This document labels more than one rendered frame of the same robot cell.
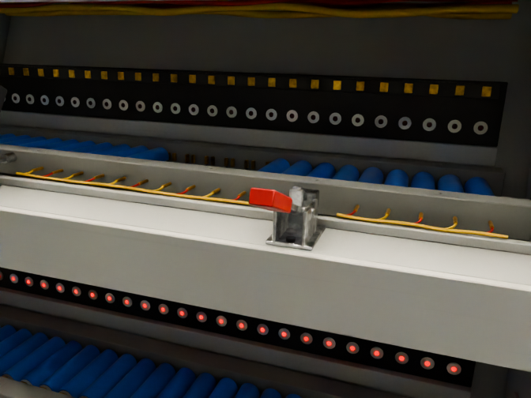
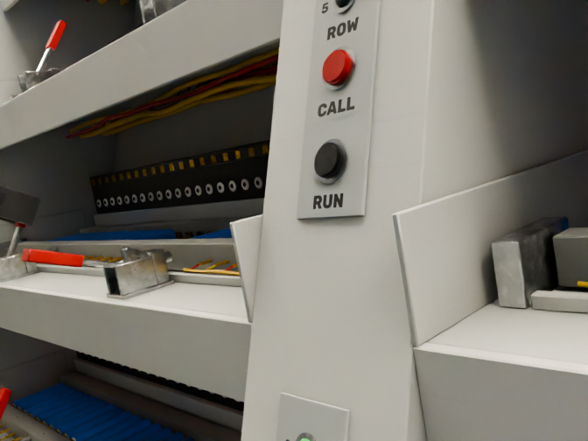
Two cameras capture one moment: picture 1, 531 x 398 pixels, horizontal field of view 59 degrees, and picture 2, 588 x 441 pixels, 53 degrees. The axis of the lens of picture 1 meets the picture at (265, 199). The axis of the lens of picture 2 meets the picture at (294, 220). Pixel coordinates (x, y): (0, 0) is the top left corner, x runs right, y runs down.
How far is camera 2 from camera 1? 33 cm
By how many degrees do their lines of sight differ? 30
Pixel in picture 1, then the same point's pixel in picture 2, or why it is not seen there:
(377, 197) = (219, 250)
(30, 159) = (63, 249)
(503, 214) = not seen: hidden behind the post
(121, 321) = (154, 390)
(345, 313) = (140, 351)
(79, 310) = (131, 381)
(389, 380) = not seen: outside the picture
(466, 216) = not seen: hidden behind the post
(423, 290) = (165, 325)
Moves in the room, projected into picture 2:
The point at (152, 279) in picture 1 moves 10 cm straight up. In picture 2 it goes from (65, 332) to (81, 209)
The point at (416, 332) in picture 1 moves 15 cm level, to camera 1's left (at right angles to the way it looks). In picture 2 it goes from (172, 365) to (15, 337)
